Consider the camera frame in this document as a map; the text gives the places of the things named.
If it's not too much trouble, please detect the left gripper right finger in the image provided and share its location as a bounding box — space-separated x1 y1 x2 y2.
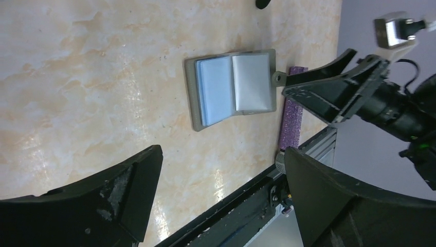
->
284 147 435 246

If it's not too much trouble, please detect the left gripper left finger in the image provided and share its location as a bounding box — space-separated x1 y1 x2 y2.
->
1 145 163 246

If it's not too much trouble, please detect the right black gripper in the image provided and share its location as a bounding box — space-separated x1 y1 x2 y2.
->
282 48 435 190

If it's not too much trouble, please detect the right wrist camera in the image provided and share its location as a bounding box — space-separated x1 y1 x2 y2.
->
373 11 435 49

